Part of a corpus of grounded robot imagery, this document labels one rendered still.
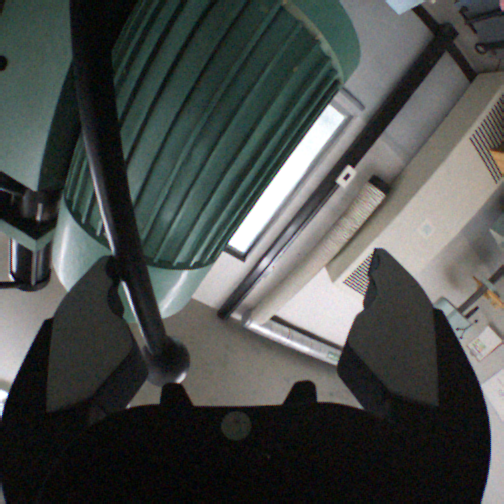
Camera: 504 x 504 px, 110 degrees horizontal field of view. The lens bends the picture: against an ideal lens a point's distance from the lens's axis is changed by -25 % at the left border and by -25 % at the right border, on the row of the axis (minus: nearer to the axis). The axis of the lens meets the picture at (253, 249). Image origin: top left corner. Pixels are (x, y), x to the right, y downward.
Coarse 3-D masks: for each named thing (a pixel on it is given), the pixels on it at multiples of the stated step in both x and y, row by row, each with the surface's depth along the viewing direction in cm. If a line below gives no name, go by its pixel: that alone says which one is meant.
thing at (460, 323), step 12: (492, 228) 147; (492, 276) 146; (480, 288) 152; (492, 288) 143; (444, 300) 152; (468, 300) 157; (444, 312) 151; (456, 312) 150; (468, 312) 167; (456, 324) 157; (468, 324) 159
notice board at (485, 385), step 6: (498, 372) 156; (492, 378) 158; (498, 378) 154; (480, 384) 165; (486, 384) 160; (492, 384) 156; (498, 384) 151; (486, 390) 158; (492, 390) 153; (498, 390) 148; (486, 396) 155; (492, 396) 150; (498, 396) 145; (492, 402) 147; (498, 402) 143; (492, 408) 145; (498, 408) 140; (498, 414) 137
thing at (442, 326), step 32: (448, 352) 5; (448, 384) 5; (384, 416) 5; (416, 416) 4; (448, 416) 4; (480, 416) 4; (448, 448) 3; (480, 448) 3; (448, 480) 3; (480, 480) 3
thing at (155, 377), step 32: (96, 0) 5; (96, 32) 6; (96, 64) 6; (96, 96) 7; (96, 128) 7; (96, 160) 8; (96, 192) 8; (128, 192) 9; (128, 224) 9; (128, 256) 10; (128, 288) 11; (160, 320) 13; (160, 352) 13; (160, 384) 13
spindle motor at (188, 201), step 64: (192, 0) 10; (256, 0) 9; (320, 0) 9; (128, 64) 11; (192, 64) 11; (256, 64) 11; (320, 64) 13; (128, 128) 13; (192, 128) 13; (256, 128) 14; (64, 192) 17; (192, 192) 15; (256, 192) 19; (64, 256) 18; (192, 256) 20; (128, 320) 21
